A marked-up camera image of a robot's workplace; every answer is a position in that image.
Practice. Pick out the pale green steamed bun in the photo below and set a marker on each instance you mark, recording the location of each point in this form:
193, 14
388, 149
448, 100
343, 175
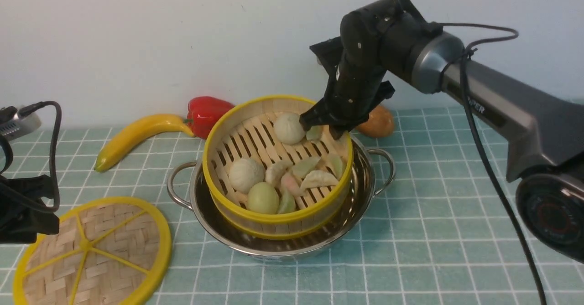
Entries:
263, 198

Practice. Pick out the white steamed bun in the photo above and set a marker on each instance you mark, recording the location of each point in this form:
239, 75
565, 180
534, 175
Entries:
288, 129
245, 173

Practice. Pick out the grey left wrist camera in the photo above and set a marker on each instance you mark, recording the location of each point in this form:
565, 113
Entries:
14, 124

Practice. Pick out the yellow rimmed bamboo steamer basket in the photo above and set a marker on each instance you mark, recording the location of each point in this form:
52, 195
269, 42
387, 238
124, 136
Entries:
246, 131

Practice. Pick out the woven bamboo steamer lid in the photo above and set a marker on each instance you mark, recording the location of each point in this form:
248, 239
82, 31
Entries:
110, 251

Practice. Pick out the white dumpling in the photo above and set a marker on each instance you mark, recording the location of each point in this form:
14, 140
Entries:
274, 172
318, 178

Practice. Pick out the brown potato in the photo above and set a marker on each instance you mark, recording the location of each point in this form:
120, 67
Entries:
380, 123

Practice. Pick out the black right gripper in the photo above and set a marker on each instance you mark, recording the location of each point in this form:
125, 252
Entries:
353, 64

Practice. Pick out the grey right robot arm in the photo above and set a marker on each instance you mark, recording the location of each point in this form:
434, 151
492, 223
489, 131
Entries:
544, 133

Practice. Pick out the yellow banana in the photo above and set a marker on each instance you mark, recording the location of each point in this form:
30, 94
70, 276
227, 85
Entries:
134, 134

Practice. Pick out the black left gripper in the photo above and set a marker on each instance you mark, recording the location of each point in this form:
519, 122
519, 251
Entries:
23, 213

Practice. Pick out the pink dumpling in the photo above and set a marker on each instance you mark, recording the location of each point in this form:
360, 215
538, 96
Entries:
290, 184

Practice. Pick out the pale green dumpling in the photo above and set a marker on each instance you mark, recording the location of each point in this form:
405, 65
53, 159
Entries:
301, 169
287, 203

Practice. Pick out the red bell pepper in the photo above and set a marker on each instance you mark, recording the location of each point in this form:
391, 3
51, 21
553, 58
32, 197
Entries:
203, 113

